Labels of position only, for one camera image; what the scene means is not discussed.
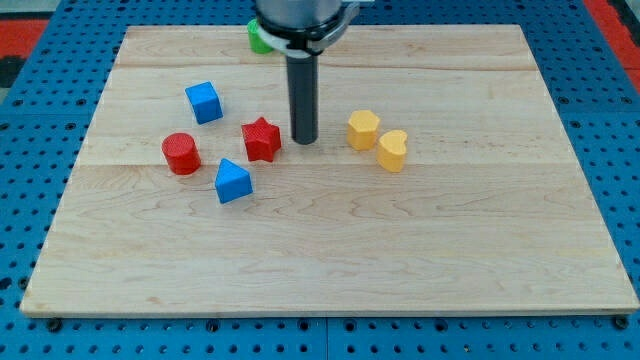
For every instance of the grey robot arm flange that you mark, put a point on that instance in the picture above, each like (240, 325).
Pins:
(303, 28)

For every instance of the blue triangle block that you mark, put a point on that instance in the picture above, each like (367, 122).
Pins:
(232, 181)

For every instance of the blue cube block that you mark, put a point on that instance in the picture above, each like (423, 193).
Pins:
(205, 102)

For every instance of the yellow hexagon block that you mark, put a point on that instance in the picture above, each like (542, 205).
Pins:
(362, 129)

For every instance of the red star block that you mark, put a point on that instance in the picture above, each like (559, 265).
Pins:
(262, 140)

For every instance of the yellow heart block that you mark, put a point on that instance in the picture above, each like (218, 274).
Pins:
(392, 150)

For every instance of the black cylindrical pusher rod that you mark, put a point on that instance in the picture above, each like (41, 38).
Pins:
(302, 81)

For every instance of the light wooden board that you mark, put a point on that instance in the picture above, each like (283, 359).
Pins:
(490, 216)

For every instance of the red cylinder block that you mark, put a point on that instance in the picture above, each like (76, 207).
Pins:
(181, 153)

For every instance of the green block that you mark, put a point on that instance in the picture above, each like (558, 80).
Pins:
(256, 43)

